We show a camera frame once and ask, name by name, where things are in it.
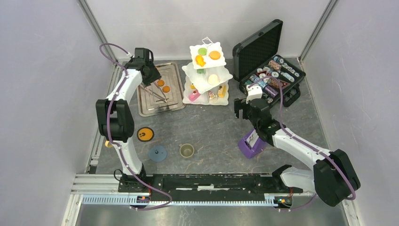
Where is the yellow rectangular cake slice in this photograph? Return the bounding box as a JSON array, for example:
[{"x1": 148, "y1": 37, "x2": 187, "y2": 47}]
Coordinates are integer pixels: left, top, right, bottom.
[{"x1": 217, "y1": 84, "x2": 227, "y2": 98}]

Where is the cream round cake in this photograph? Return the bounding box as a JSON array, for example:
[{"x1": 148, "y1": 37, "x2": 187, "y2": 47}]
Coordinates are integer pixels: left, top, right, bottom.
[{"x1": 208, "y1": 74, "x2": 220, "y2": 86}]

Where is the silver metal tray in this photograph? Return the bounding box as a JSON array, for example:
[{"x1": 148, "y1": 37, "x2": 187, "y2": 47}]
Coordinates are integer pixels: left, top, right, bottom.
[{"x1": 137, "y1": 62, "x2": 185, "y2": 117}]

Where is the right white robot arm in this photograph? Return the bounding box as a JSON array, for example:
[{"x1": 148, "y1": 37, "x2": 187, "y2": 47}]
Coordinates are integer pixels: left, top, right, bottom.
[{"x1": 234, "y1": 98, "x2": 361, "y2": 207}]

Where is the white sprinkle cake slice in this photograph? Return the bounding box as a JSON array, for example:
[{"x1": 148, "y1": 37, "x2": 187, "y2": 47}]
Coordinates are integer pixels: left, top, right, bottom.
[{"x1": 207, "y1": 91, "x2": 218, "y2": 103}]

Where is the green macaron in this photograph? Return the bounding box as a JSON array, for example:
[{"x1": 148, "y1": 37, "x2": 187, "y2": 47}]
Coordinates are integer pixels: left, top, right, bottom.
[{"x1": 198, "y1": 48, "x2": 207, "y2": 56}]

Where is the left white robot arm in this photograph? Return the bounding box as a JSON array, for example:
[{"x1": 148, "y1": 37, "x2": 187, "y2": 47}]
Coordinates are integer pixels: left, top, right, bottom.
[{"x1": 96, "y1": 48, "x2": 161, "y2": 192}]

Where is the white three-tier cake stand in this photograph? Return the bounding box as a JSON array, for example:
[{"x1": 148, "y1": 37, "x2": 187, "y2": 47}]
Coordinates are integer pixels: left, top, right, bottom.
[{"x1": 182, "y1": 37, "x2": 233, "y2": 106}]

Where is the cream yellow-handled mug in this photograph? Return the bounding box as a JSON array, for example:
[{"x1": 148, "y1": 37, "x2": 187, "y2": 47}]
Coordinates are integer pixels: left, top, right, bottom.
[{"x1": 104, "y1": 140, "x2": 113, "y2": 148}]

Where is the black poker chip case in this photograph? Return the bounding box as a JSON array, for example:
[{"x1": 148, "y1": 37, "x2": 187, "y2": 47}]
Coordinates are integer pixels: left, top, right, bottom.
[{"x1": 232, "y1": 19, "x2": 306, "y2": 107}]

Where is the purple card shuffler box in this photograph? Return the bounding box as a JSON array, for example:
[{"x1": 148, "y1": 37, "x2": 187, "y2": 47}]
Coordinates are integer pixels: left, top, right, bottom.
[{"x1": 238, "y1": 129, "x2": 267, "y2": 159}]

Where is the orange fish cookie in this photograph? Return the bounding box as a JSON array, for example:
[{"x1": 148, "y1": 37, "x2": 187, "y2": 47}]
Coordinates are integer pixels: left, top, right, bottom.
[{"x1": 195, "y1": 55, "x2": 206, "y2": 67}]

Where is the yellow smiley coaster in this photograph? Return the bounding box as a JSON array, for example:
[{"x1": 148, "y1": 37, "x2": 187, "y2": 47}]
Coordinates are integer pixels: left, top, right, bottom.
[{"x1": 136, "y1": 127, "x2": 155, "y2": 142}]

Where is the aluminium cable duct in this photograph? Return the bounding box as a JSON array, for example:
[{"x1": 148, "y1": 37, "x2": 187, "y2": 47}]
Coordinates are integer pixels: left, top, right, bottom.
[{"x1": 81, "y1": 194, "x2": 292, "y2": 207}]

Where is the olive green cup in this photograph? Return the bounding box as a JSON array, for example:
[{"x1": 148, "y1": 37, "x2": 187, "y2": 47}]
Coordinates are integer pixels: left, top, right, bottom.
[{"x1": 179, "y1": 144, "x2": 195, "y2": 158}]

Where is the blue round coaster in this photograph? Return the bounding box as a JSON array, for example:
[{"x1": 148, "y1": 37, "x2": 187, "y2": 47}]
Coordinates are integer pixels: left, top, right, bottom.
[{"x1": 148, "y1": 145, "x2": 168, "y2": 162}]

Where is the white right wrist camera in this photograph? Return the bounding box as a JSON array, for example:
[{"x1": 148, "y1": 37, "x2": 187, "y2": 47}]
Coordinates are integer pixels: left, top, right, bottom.
[{"x1": 246, "y1": 84, "x2": 263, "y2": 104}]

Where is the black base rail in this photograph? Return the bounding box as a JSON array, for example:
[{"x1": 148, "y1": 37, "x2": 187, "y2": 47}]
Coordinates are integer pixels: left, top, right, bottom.
[{"x1": 118, "y1": 173, "x2": 303, "y2": 201}]

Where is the pink layered cake slice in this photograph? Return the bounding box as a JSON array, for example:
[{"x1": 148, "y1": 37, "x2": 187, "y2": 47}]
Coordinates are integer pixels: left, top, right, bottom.
[{"x1": 188, "y1": 89, "x2": 201, "y2": 102}]

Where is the brown poker chip stack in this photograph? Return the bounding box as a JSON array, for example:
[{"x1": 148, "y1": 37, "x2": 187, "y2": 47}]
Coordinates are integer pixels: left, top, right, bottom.
[{"x1": 268, "y1": 78, "x2": 289, "y2": 90}]

